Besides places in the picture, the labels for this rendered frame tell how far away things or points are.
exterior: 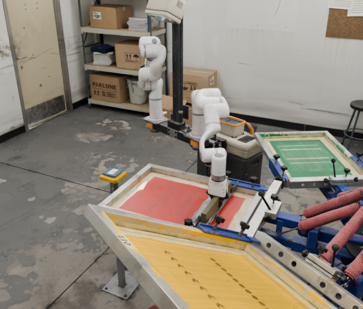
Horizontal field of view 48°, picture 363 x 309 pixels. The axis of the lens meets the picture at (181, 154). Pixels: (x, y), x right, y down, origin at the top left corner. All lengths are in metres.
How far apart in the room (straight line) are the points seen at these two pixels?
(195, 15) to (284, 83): 1.59
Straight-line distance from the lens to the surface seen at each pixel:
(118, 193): 2.39
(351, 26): 5.63
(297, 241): 2.19
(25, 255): 3.69
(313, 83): 5.82
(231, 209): 2.30
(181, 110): 2.83
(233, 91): 6.14
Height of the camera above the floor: 2.21
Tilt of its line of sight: 26 degrees down
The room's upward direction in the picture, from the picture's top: straight up
